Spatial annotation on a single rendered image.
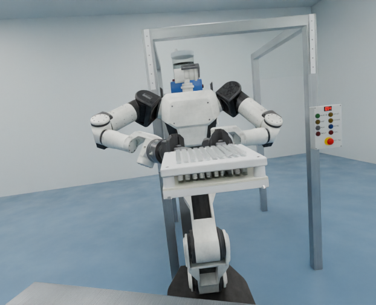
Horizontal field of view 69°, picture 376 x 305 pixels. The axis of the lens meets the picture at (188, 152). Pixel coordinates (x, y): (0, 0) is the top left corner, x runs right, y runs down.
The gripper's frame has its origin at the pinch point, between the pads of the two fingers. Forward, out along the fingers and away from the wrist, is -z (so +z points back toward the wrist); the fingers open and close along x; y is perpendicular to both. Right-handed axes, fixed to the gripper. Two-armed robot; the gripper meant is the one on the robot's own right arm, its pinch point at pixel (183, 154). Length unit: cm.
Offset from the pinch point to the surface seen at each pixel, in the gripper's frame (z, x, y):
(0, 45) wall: 478, -154, 22
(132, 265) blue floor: 127, 101, -23
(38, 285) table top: -11.3, 18.5, 44.5
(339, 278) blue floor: 14, 102, -118
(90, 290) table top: -20.4, 18.5, 36.9
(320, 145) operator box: 21, 15, -113
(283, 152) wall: 285, 84, -430
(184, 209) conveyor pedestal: 89, 54, -54
